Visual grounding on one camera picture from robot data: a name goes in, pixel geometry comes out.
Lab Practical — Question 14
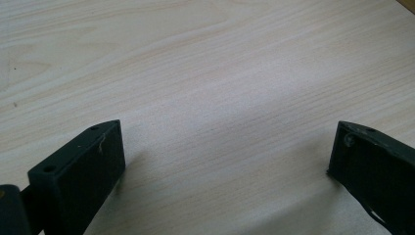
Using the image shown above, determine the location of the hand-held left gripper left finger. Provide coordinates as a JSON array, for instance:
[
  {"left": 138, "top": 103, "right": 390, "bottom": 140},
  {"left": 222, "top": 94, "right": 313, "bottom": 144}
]
[{"left": 26, "top": 118, "right": 126, "bottom": 235}]

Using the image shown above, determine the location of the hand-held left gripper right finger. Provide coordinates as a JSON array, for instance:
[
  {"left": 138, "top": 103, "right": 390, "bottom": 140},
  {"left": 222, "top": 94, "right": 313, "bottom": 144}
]
[{"left": 327, "top": 120, "right": 415, "bottom": 235}]

